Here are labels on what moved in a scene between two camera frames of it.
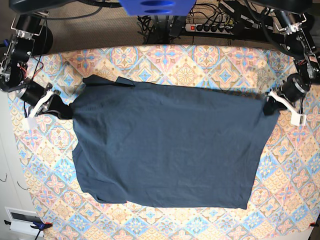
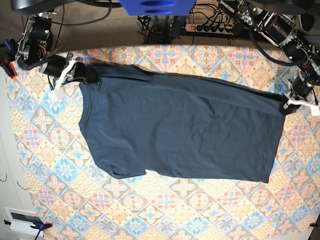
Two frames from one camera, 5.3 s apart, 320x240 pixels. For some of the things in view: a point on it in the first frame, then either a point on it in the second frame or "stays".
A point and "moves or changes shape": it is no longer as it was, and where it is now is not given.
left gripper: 35,95 -> 57,66
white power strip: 212,28 stays
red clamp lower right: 313,224 stays
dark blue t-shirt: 167,144 moves or changes shape
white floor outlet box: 22,219 stays
